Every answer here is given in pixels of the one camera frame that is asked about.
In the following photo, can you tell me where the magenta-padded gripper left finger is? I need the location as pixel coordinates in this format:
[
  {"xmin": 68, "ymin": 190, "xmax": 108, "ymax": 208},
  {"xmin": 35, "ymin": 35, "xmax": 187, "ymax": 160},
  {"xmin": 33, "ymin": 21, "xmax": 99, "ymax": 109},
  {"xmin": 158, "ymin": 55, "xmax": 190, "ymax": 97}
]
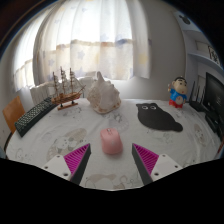
[{"xmin": 40, "ymin": 143, "xmax": 92, "ymax": 185}]

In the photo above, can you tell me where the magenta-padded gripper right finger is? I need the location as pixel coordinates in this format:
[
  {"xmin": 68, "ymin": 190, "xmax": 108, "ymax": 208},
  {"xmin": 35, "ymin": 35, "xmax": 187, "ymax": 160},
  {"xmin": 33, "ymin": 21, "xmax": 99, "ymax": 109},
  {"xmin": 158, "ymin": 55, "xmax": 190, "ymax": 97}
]
[{"xmin": 131, "ymin": 143, "xmax": 184, "ymax": 186}]

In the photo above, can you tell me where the pink computer mouse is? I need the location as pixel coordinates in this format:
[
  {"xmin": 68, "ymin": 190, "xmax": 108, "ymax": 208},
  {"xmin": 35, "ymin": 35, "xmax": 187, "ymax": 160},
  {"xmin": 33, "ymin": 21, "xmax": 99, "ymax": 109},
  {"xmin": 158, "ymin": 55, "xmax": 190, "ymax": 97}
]
[{"xmin": 100, "ymin": 127, "xmax": 124, "ymax": 155}]

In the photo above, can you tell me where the black cat-shaped mouse pad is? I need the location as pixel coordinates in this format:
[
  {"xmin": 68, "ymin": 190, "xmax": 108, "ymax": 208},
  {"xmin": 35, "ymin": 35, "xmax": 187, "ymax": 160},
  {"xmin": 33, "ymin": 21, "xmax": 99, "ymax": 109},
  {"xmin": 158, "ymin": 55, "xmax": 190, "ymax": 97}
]
[{"xmin": 135, "ymin": 102, "xmax": 184, "ymax": 133}]

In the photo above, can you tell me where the white printed tablecloth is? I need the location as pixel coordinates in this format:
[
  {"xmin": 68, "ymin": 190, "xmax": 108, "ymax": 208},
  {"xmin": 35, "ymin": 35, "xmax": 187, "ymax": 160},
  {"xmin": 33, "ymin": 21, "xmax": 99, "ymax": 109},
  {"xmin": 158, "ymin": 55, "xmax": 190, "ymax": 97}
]
[{"xmin": 5, "ymin": 98, "xmax": 223, "ymax": 191}]

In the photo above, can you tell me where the black keyboard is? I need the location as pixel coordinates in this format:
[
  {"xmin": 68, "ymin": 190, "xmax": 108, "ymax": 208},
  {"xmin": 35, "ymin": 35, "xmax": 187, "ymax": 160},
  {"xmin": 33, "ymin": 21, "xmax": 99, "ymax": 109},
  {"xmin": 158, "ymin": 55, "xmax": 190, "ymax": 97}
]
[{"xmin": 14, "ymin": 96, "xmax": 58, "ymax": 138}]

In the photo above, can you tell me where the wooden model sailing ship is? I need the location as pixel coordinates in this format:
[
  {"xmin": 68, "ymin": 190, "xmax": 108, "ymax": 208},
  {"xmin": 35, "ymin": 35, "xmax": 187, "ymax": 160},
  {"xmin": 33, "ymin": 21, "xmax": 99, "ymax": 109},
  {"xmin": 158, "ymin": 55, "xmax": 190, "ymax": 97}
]
[{"xmin": 50, "ymin": 66, "xmax": 87, "ymax": 111}]

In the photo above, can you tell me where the large white conch shell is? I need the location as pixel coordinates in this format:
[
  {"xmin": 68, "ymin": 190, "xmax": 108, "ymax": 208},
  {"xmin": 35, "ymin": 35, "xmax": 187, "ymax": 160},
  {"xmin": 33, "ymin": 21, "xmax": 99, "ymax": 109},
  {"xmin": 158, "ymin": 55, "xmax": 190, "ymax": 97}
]
[{"xmin": 86, "ymin": 71, "xmax": 122, "ymax": 115}]

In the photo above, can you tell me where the cartoon boy figurine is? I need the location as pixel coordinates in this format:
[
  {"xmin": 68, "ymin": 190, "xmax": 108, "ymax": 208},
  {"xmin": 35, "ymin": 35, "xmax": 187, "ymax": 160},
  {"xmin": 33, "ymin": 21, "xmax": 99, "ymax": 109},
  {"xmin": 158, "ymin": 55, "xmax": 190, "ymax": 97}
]
[{"xmin": 167, "ymin": 76, "xmax": 188, "ymax": 109}]

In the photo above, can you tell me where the black router with antennas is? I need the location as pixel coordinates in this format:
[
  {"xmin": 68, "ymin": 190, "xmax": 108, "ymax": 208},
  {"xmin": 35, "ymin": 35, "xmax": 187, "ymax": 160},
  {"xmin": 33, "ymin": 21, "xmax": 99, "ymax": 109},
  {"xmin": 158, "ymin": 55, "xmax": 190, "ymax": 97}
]
[{"xmin": 188, "ymin": 80, "xmax": 208, "ymax": 113}]

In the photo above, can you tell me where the small black box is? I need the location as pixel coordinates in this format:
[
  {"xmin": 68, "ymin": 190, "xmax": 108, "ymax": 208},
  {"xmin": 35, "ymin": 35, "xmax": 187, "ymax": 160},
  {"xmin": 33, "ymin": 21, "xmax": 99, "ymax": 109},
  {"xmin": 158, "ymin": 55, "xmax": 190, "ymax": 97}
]
[{"xmin": 204, "ymin": 111, "xmax": 222, "ymax": 133}]

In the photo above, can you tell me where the orange wooden chair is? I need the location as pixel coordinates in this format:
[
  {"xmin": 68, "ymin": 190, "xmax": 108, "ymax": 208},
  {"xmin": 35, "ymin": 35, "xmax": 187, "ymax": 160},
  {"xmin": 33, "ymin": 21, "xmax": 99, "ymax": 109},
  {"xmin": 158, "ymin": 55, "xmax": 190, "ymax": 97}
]
[{"xmin": 2, "ymin": 95, "xmax": 26, "ymax": 134}]

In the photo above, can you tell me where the black monitor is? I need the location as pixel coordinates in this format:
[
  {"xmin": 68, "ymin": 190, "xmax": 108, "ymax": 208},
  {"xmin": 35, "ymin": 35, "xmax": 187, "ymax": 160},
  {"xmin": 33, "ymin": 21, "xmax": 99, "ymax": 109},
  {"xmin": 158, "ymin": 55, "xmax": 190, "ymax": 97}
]
[{"xmin": 203, "ymin": 71, "xmax": 224, "ymax": 141}]

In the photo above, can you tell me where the white star-print curtain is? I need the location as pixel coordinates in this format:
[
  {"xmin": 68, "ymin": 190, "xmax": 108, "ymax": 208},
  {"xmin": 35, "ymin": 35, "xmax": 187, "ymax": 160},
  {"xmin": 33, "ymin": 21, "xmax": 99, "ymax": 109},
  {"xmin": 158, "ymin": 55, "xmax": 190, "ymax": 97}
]
[{"xmin": 13, "ymin": 0, "xmax": 151, "ymax": 93}]

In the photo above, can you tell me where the white shelf unit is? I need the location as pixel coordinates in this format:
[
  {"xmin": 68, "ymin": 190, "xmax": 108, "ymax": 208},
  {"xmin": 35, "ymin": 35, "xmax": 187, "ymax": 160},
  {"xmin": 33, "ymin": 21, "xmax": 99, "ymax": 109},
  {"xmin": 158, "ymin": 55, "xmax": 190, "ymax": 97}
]
[{"xmin": 173, "ymin": 9, "xmax": 224, "ymax": 101}]

